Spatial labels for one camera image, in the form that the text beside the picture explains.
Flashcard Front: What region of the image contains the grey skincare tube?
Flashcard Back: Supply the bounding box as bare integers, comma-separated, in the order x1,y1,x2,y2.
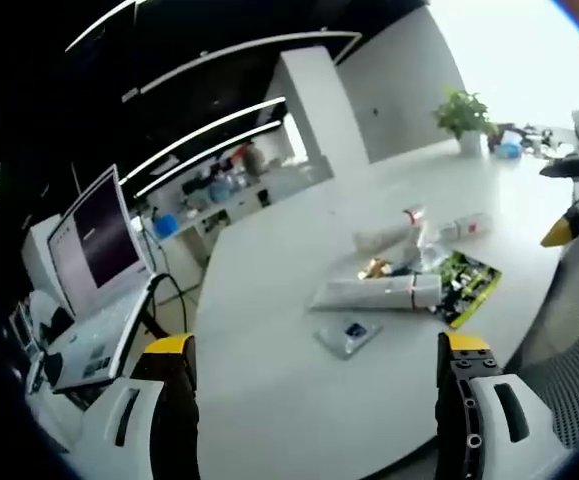
309,273,443,314

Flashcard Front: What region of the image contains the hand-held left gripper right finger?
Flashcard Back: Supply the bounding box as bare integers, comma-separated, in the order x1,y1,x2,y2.
433,330,573,480

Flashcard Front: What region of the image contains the black cable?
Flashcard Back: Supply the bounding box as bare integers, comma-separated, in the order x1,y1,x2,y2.
138,273,190,339

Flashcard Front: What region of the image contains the green potted plant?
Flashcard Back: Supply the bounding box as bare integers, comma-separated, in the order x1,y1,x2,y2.
431,85,500,157

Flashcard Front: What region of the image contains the green black skincare packet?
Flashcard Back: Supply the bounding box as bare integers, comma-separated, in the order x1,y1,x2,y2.
431,250,503,330

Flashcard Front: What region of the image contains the blue bag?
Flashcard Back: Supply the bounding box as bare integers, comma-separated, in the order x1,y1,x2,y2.
152,213,178,237

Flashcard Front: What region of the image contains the blue water jug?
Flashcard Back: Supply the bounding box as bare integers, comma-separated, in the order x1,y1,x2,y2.
207,179,234,205

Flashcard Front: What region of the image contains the clear plastic skincare bottle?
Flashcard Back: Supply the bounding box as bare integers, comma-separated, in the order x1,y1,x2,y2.
413,219,458,274

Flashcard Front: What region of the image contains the grey mesh chair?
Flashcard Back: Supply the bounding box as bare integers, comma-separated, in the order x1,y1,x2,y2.
508,239,579,451

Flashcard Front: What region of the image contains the white skincare tube red band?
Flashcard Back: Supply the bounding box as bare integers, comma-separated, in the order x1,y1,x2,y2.
352,204,428,251

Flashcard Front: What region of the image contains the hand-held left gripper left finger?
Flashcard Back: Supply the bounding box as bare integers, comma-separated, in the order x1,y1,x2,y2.
71,334,201,480

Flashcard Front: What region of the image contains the white pillar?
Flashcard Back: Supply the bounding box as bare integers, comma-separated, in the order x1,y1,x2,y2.
264,47,335,184

